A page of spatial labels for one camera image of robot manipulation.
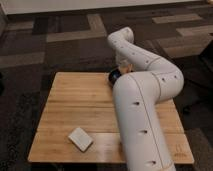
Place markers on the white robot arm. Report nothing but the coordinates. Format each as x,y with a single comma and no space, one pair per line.
153,79

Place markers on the white rectangular box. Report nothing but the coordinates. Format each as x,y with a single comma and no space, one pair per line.
80,138

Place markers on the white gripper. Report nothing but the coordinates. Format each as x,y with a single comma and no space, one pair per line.
124,65

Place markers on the wooden table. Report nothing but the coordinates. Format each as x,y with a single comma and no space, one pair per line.
78,99

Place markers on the dark blue ceramic bowl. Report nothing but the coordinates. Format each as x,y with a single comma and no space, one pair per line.
113,76

